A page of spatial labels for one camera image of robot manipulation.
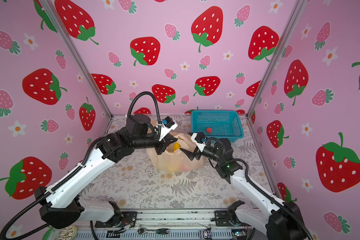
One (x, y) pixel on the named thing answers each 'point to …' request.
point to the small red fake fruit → (209, 130)
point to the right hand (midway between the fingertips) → (185, 140)
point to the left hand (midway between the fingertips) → (176, 137)
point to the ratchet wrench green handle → (163, 231)
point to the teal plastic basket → (223, 124)
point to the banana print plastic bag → (172, 159)
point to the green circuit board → (239, 232)
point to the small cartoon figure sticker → (206, 234)
